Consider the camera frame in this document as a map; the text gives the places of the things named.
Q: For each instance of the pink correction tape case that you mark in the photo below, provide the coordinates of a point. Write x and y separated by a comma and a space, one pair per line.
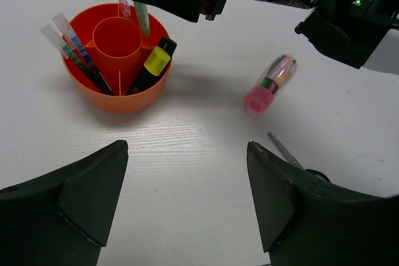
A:
124, 8

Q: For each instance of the yellow cap black highlighter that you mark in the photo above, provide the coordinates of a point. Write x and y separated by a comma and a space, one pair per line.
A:
151, 70

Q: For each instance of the pink cylindrical pencil case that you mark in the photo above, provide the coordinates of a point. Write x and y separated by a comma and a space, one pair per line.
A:
271, 82

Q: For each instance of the blue gel pen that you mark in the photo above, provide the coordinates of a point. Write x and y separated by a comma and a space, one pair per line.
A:
69, 33

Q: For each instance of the green correction tape case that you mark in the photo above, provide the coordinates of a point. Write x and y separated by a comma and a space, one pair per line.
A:
143, 18

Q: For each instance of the black handled scissors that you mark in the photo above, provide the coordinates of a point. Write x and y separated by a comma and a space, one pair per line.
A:
292, 160

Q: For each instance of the green gel pen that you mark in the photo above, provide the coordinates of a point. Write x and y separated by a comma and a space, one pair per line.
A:
66, 51

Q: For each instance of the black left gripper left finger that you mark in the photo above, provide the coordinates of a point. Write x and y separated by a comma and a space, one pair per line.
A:
64, 217

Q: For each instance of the orange round pen holder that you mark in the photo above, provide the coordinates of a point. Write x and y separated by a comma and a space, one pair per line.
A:
118, 49

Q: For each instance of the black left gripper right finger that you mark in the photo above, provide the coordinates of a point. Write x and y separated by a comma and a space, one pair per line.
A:
305, 220

